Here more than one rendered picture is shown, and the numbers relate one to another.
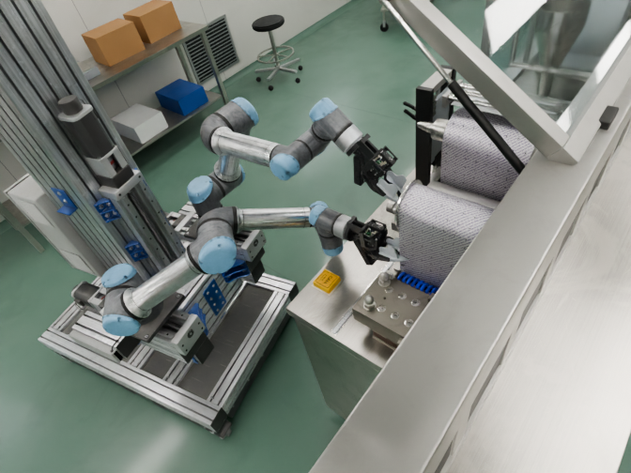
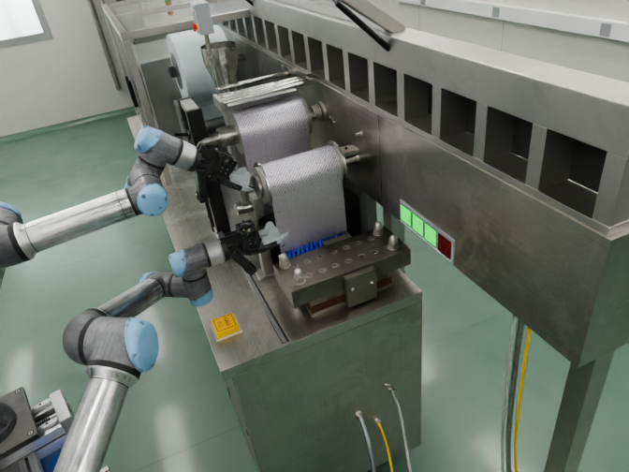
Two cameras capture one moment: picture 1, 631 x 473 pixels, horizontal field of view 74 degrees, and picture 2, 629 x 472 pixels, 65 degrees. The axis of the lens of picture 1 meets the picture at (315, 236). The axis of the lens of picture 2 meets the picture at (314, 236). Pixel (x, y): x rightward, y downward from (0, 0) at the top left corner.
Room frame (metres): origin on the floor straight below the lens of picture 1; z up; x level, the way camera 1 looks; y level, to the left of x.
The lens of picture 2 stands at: (0.22, 0.95, 1.94)
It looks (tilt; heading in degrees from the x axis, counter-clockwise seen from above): 33 degrees down; 291
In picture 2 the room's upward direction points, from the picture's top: 8 degrees counter-clockwise
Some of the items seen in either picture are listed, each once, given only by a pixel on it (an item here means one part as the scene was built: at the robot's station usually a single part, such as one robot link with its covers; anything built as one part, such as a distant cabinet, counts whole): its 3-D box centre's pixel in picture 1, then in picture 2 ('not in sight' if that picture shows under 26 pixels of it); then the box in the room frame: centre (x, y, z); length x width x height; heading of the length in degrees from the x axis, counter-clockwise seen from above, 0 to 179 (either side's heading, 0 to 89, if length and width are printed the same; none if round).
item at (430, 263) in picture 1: (436, 267); (312, 219); (0.72, -0.31, 1.11); 0.23 x 0.01 x 0.18; 41
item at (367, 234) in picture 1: (366, 235); (240, 242); (0.90, -0.15, 1.12); 0.12 x 0.08 x 0.09; 41
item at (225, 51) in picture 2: not in sight; (219, 52); (1.24, -0.89, 1.50); 0.14 x 0.14 x 0.06
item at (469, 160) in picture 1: (469, 214); (288, 184); (0.84, -0.46, 1.16); 0.39 x 0.23 x 0.51; 131
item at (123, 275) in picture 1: (124, 284); not in sight; (1.07, 0.72, 0.98); 0.13 x 0.12 x 0.14; 5
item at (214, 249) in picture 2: (346, 226); (214, 251); (0.96, -0.10, 1.11); 0.08 x 0.05 x 0.08; 131
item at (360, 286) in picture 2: not in sight; (360, 287); (0.54, -0.19, 0.96); 0.10 x 0.03 x 0.11; 41
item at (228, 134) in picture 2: (444, 130); (227, 136); (1.03, -0.45, 1.33); 0.06 x 0.06 x 0.06; 41
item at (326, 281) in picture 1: (327, 281); (225, 325); (0.92, 0.00, 0.91); 0.07 x 0.07 x 0.02; 41
